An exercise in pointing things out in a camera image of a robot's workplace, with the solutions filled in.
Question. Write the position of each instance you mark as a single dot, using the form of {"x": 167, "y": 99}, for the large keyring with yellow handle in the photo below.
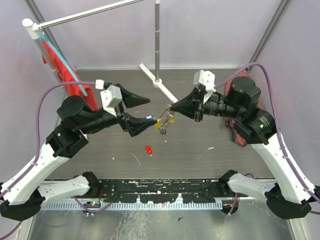
{"x": 165, "y": 119}

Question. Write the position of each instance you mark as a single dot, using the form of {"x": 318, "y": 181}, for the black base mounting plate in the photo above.
{"x": 160, "y": 191}

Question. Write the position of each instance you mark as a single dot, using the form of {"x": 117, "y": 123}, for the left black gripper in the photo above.
{"x": 130, "y": 124}

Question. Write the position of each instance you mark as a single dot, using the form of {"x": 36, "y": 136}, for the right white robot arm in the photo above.
{"x": 287, "y": 197}

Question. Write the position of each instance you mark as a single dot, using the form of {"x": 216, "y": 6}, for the slotted cable duct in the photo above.
{"x": 72, "y": 205}

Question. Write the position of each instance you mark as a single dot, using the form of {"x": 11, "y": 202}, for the red shirt on hanger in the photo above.
{"x": 90, "y": 100}

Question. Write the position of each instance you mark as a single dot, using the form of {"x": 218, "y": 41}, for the metal clothes rack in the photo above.
{"x": 105, "y": 37}

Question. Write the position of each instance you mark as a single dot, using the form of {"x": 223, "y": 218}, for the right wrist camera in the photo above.
{"x": 206, "y": 79}

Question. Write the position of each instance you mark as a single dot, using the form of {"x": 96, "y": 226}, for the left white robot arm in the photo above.
{"x": 23, "y": 195}

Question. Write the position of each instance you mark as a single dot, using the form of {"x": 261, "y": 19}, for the folded maroon t-shirt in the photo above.
{"x": 229, "y": 123}

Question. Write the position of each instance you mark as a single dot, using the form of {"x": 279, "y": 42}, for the red key tag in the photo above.
{"x": 149, "y": 150}

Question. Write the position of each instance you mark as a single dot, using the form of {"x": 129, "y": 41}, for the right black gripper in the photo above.
{"x": 188, "y": 105}

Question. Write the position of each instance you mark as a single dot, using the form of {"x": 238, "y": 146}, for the blue clothes hanger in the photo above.
{"x": 65, "y": 72}

